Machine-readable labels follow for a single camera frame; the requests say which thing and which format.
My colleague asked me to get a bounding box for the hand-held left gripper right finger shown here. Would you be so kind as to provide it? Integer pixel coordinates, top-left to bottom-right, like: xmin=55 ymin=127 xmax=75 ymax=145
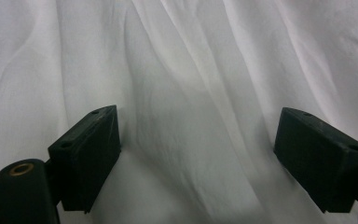
xmin=273 ymin=106 xmax=358 ymax=214

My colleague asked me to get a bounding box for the white garment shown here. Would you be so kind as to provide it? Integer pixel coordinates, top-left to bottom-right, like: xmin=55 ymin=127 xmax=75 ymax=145
xmin=0 ymin=0 xmax=358 ymax=224

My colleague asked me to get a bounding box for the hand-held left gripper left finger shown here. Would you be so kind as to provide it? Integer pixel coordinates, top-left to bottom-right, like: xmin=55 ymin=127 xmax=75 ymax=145
xmin=48 ymin=105 xmax=122 ymax=215

